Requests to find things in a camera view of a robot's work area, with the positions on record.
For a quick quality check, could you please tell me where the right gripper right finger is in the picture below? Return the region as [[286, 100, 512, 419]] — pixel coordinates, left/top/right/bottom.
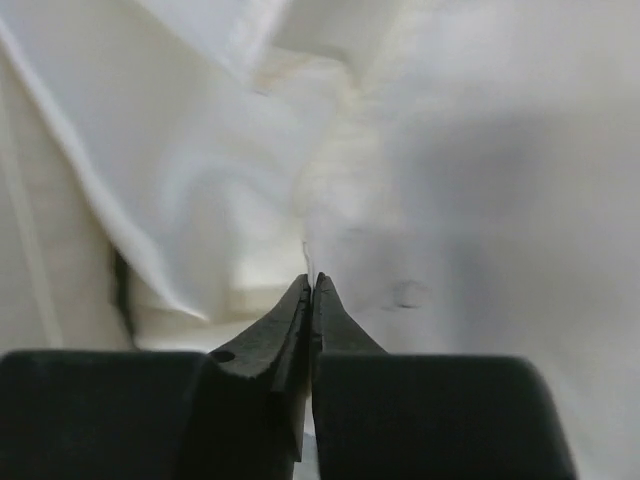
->
[[311, 275, 577, 479]]

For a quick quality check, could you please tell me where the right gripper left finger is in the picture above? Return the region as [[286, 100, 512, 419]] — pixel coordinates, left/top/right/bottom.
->
[[1, 276, 310, 479]]

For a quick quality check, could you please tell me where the cream pillowcase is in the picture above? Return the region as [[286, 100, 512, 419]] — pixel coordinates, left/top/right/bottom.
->
[[1, 1, 639, 479]]

